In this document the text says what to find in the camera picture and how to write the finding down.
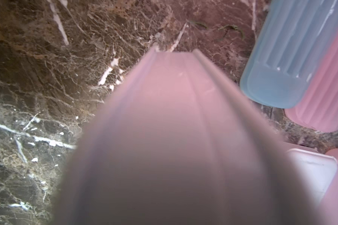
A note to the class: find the translucent purple pink case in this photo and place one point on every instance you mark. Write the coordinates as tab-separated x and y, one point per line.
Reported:
179	144

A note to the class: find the light teal case in bag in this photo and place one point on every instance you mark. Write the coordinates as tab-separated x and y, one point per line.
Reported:
292	42

